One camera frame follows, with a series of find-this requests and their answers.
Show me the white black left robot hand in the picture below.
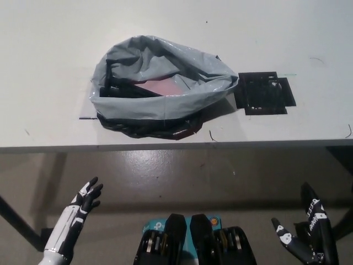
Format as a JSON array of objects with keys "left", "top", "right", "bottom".
[{"left": 44, "top": 176, "right": 104, "bottom": 256}]

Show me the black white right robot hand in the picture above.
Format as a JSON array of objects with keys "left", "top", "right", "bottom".
[{"left": 271, "top": 182, "right": 339, "bottom": 265}]

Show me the grey plastic bag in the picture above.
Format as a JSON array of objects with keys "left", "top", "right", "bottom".
[{"left": 90, "top": 35, "right": 239, "bottom": 141}]

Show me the black teal robot torso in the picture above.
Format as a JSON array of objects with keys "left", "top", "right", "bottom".
[{"left": 133, "top": 212, "right": 260, "bottom": 265}]

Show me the black tape square marking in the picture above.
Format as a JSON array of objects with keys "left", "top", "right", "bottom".
[{"left": 234, "top": 71, "right": 297, "bottom": 116}]

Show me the red flat item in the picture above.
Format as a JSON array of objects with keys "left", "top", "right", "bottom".
[{"left": 136, "top": 77, "right": 184, "bottom": 97}]

